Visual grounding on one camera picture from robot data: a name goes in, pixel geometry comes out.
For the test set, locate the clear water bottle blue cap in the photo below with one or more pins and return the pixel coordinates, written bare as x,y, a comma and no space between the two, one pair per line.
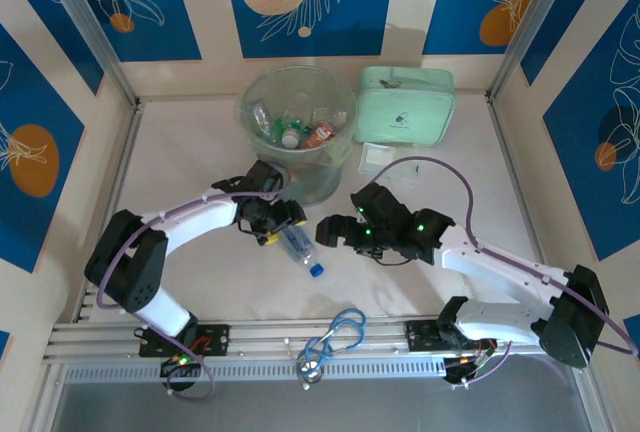
299,247

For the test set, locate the translucent green trash bin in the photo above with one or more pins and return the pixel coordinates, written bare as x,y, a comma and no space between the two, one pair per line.
315,184

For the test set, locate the brown coffee drink bottle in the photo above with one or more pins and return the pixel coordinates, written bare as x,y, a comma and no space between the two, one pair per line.
320,135

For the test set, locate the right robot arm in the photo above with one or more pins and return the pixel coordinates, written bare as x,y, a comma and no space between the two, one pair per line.
500,272

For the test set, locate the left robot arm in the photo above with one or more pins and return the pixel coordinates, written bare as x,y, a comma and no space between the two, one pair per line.
200,219

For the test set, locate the white gauze packet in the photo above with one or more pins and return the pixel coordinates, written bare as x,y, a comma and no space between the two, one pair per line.
375,157

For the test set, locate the mint green medical bag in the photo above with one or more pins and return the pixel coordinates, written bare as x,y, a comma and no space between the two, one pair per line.
400,107

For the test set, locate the blue stethoscope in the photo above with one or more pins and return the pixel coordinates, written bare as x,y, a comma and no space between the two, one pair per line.
310,367

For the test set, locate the black connector module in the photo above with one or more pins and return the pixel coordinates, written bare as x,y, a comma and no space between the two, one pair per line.
460,371
177,371

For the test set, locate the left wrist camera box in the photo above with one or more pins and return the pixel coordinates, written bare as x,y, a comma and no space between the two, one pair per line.
267,176

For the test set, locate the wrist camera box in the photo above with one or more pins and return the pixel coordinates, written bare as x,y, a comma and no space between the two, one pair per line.
267,176
382,204

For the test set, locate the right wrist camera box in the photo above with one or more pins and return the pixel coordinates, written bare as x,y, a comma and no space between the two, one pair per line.
382,204

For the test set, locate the aluminium mounting rail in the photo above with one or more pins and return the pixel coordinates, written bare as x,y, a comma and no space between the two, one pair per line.
260,334

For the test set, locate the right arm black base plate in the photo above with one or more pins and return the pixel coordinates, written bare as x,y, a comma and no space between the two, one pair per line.
417,334

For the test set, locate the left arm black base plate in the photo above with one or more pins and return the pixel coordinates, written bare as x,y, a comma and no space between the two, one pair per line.
220,339

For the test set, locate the aluminium side rail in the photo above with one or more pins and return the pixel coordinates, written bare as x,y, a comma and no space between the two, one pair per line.
120,172
501,132

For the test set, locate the aluminium frame post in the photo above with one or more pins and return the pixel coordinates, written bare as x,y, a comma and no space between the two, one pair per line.
531,17
85,17

